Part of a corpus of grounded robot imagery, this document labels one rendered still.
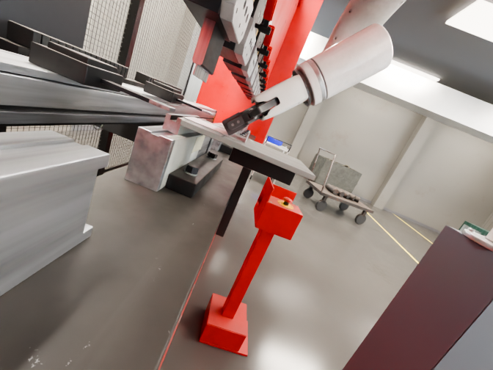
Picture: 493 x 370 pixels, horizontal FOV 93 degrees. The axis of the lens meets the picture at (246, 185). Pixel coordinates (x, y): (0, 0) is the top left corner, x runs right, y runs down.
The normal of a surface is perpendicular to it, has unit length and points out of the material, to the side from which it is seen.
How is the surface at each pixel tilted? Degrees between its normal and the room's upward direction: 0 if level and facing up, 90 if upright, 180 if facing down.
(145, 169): 90
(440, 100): 90
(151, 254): 0
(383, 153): 90
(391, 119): 90
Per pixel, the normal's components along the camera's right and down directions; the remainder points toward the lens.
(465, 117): -0.15, 0.22
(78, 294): 0.38, -0.89
